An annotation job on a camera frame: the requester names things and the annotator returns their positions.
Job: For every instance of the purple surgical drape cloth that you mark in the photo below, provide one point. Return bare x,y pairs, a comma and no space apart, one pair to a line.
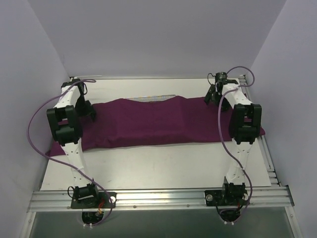
127,123

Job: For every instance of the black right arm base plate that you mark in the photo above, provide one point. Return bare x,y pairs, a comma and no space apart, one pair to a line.
215,198

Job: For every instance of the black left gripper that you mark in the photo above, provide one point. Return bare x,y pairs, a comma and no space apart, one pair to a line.
86,110

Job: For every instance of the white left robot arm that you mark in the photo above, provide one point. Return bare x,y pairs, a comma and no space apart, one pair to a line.
66,129

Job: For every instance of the wire mesh instrument tray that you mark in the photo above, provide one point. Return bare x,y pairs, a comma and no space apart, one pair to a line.
152,99

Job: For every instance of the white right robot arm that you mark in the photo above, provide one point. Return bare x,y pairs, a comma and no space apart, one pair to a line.
244,127

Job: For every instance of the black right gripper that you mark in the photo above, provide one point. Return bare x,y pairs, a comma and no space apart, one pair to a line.
214,97

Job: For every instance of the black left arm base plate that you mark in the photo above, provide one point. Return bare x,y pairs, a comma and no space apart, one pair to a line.
90,202

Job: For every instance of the aluminium front frame rail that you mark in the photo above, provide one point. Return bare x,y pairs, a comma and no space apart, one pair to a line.
171,199

